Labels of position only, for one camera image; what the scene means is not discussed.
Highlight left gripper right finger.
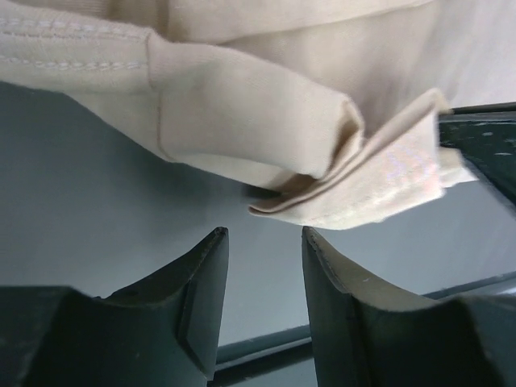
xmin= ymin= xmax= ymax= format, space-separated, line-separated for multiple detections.
xmin=302 ymin=227 xmax=515 ymax=386

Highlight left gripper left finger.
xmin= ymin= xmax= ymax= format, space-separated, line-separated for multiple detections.
xmin=1 ymin=227 xmax=229 ymax=387

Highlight beige t shirt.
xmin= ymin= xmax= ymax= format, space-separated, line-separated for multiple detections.
xmin=1 ymin=1 xmax=515 ymax=231

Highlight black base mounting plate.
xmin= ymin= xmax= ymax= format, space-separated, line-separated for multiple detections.
xmin=439 ymin=102 xmax=515 ymax=213

